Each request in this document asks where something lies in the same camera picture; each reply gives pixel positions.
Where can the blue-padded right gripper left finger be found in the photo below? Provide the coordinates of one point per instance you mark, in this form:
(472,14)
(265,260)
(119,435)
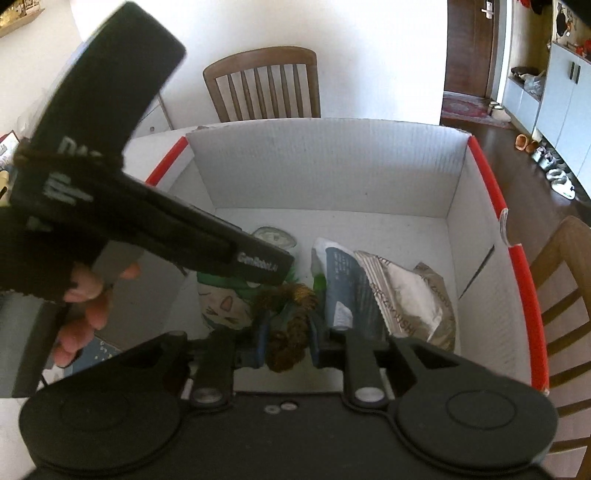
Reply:
(217,357)

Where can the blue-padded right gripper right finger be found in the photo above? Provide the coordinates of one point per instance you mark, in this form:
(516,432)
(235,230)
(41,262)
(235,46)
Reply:
(354,356)

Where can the green cat print pouch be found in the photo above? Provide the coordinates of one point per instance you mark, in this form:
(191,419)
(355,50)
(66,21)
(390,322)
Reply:
(225,303)

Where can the brown fuzzy scrunchie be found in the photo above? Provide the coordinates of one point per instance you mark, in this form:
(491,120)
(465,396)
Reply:
(287,309)

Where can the silver foil snack packet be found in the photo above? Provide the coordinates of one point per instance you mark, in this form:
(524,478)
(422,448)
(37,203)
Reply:
(400,294)

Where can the left hand black glove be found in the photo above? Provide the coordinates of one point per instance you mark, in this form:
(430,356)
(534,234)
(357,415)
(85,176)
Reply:
(54,266)

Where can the white drawer sideboard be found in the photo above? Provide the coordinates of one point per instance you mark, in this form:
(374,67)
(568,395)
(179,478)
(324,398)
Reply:
(154,120)

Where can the blue patterned table mat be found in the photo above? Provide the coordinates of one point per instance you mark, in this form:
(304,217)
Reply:
(94,353)

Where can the round green white toy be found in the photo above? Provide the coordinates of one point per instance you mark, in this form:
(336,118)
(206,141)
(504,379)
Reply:
(276,237)

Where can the red cardboard shoe box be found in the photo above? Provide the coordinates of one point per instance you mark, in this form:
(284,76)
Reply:
(410,193)

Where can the brown wooden chair far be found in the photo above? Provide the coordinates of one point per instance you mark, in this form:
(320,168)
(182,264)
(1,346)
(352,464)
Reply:
(266,83)

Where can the red patterned door rug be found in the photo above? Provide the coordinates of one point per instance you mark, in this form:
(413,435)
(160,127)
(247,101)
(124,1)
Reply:
(469,108)

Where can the brown wooden door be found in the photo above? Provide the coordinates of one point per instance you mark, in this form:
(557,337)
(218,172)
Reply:
(471,46)

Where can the light blue wall cabinet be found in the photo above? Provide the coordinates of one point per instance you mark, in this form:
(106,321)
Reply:
(547,93)

